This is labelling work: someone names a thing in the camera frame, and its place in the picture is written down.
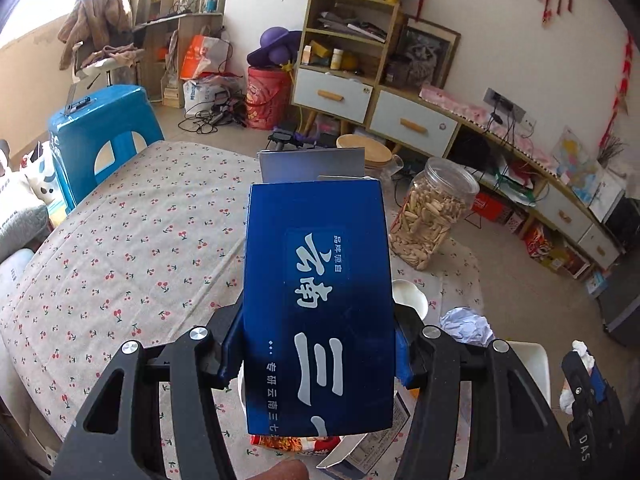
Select blue plastic stool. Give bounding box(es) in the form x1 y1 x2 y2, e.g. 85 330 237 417
48 85 166 211

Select white drawer wooden handle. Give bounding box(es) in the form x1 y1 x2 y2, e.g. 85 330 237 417
532 185 593 238
580 225 621 267
292 69 373 123
370 91 458 157

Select low wooden TV cabinet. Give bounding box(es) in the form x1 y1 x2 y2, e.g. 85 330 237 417
367 85 623 281

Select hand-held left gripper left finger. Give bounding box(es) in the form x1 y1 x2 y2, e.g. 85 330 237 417
55 302 247 480

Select framed cat picture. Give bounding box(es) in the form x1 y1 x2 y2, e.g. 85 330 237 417
395 17 461 91

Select red cardboard box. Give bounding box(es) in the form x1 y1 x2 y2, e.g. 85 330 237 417
472 192 507 222

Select black floor cable tangle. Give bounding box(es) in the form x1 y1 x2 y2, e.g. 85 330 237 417
180 100 248 136

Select white plastic bag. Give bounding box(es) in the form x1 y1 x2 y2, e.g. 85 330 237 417
182 77 242 116

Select colourful coffee carton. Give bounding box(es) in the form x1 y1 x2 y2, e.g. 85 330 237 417
524 222 568 266

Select white chair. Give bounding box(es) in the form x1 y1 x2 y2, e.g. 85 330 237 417
72 42 146 87

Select tan rounded object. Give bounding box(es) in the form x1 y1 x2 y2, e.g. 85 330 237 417
270 461 308 480

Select cherry print tablecloth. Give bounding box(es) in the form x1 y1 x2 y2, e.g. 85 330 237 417
0 140 488 480

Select colourful map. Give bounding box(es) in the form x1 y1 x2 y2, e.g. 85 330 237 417
552 127 601 196

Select beige garment pile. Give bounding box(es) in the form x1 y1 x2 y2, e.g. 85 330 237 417
57 0 133 61

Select white trash bin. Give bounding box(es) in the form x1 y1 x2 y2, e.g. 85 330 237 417
505 341 552 411

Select grey cushion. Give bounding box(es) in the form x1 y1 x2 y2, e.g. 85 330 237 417
0 200 51 256

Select red hanging fish decoration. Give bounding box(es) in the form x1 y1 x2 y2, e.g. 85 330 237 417
602 30 640 156

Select white paper cup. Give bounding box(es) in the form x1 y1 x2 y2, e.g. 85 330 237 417
391 279 430 321

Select pink cloth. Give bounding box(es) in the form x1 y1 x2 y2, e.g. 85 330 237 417
420 85 558 173

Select wooden shelf cabinet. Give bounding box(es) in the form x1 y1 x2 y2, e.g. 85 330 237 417
290 0 407 126

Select white tissue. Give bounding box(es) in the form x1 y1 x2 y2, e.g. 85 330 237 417
559 340 597 413

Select white printed carton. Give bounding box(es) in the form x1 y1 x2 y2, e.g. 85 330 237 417
316 390 426 478

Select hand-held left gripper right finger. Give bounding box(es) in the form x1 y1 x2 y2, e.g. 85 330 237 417
394 304 576 480

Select grey refrigerator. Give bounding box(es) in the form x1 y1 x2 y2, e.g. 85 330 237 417
597 240 640 346

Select black microwave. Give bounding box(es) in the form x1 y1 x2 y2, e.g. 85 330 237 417
605 195 640 248

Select red snack packet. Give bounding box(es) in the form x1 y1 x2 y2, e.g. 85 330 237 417
250 432 341 457

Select plastic jar of seeds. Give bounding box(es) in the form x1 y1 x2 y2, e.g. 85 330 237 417
387 156 481 271

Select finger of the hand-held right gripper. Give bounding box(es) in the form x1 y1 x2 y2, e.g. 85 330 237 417
561 350 608 413

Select clear jar dark contents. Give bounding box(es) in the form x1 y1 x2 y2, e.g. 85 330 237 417
385 57 411 86

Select white box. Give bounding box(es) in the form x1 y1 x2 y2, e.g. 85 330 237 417
589 169 626 221

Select stack of papers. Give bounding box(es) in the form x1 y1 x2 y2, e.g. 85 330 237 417
317 7 388 43

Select red bucket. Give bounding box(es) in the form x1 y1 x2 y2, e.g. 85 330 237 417
247 66 292 130

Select black white plush toy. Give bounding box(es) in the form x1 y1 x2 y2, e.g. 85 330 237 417
22 142 58 198

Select dried lavender bunch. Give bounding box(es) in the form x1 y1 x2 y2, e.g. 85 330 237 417
597 137 626 168

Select black grey handheld device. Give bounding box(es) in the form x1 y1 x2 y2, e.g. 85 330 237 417
305 132 341 150
269 125 302 151

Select paper ball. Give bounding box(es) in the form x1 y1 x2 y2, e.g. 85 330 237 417
440 307 493 348

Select blue carton box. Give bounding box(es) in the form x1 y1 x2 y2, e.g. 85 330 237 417
242 147 397 437

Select orange white shopping bag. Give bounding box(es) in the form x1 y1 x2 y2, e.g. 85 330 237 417
180 34 233 81

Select wall power outlet strip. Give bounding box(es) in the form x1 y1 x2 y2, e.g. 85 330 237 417
484 87 526 123

